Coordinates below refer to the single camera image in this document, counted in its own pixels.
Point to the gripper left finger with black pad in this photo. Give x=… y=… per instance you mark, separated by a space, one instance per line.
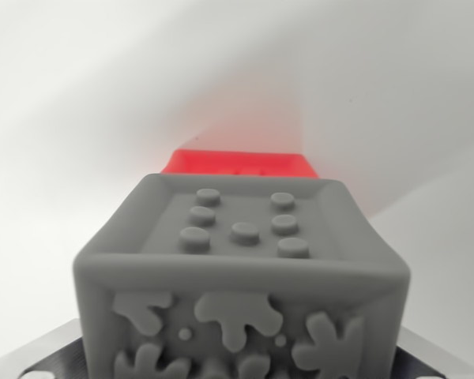
x=43 y=355

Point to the grey embossed rubber cube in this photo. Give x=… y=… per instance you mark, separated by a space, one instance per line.
x=241 y=276

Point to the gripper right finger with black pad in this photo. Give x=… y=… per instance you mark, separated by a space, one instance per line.
x=430 y=357

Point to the red rubber cube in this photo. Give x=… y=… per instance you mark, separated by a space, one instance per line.
x=241 y=162

